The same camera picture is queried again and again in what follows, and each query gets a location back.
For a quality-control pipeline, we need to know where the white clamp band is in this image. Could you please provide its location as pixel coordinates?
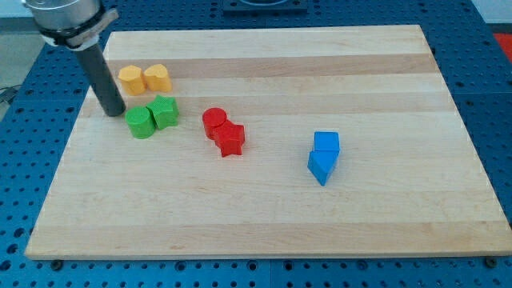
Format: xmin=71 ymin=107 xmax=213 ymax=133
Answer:
xmin=40 ymin=6 xmax=119 ymax=50

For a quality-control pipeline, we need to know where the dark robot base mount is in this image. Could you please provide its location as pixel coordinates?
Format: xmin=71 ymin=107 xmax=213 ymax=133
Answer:
xmin=222 ymin=0 xmax=308 ymax=14

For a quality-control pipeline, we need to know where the green star block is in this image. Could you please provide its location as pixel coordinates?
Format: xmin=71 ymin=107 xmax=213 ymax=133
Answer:
xmin=146 ymin=95 xmax=179 ymax=130

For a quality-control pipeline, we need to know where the blue triangle block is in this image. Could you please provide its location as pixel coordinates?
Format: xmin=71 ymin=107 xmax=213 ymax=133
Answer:
xmin=307 ymin=150 xmax=339 ymax=186

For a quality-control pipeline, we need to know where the yellow hexagon block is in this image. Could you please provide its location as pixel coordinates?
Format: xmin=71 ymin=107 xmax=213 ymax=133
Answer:
xmin=118 ymin=65 xmax=146 ymax=95

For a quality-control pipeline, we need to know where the light wooden board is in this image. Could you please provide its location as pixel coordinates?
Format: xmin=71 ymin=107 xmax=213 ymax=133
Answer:
xmin=26 ymin=25 xmax=511 ymax=260

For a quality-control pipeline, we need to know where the red cylinder block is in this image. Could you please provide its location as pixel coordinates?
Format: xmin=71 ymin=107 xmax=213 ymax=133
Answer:
xmin=202 ymin=107 xmax=227 ymax=140

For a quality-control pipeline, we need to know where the green cylinder block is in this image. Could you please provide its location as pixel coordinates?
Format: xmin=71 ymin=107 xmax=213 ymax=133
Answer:
xmin=125 ymin=106 xmax=155 ymax=139

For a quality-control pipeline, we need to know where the blue cube block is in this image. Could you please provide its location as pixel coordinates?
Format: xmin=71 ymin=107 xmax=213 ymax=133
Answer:
xmin=313 ymin=131 xmax=340 ymax=152

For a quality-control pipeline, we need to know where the yellow heart block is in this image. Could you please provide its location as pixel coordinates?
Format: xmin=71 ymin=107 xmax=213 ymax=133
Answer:
xmin=143 ymin=64 xmax=173 ymax=92

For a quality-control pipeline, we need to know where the red star block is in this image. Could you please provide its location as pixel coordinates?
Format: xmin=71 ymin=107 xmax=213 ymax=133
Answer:
xmin=213 ymin=120 xmax=245 ymax=157

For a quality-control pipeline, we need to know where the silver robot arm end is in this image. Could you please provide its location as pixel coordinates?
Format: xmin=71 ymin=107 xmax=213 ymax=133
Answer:
xmin=22 ymin=0 xmax=103 ymax=30

